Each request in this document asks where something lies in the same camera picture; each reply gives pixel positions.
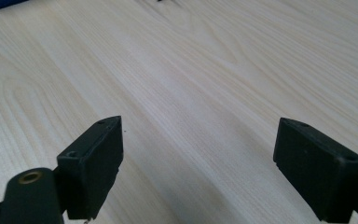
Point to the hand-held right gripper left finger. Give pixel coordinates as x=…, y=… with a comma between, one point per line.
x=90, y=168

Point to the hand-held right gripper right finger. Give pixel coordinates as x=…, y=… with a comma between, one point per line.
x=320, y=174

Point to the blue flat object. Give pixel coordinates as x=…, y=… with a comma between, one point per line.
x=4, y=3

